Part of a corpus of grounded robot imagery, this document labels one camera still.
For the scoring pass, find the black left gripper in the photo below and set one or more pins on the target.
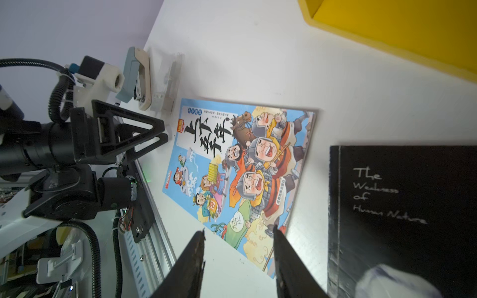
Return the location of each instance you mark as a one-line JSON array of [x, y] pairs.
[[94, 138]]

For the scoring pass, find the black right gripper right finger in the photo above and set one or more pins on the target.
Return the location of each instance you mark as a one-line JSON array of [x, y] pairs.
[[293, 278]]

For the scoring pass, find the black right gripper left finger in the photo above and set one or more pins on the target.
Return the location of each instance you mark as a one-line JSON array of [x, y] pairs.
[[185, 278]]

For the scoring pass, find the light blue thin book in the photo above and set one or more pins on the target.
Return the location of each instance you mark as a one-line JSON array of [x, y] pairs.
[[237, 168]]

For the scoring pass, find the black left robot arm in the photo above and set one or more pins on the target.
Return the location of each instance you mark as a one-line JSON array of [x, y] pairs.
[[64, 194]]

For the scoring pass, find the small clear plastic box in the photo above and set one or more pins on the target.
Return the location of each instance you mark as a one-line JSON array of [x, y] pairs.
[[165, 74]]

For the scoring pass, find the black book gold lettering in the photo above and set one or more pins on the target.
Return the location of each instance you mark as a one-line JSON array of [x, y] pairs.
[[397, 211]]

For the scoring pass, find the yellow shelf pink blue boards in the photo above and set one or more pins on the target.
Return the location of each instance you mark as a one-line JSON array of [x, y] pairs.
[[438, 34]]

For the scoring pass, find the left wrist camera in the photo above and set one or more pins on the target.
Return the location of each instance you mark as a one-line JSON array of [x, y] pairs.
[[95, 81]]

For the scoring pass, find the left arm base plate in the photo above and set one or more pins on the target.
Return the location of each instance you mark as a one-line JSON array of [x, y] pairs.
[[142, 215]]

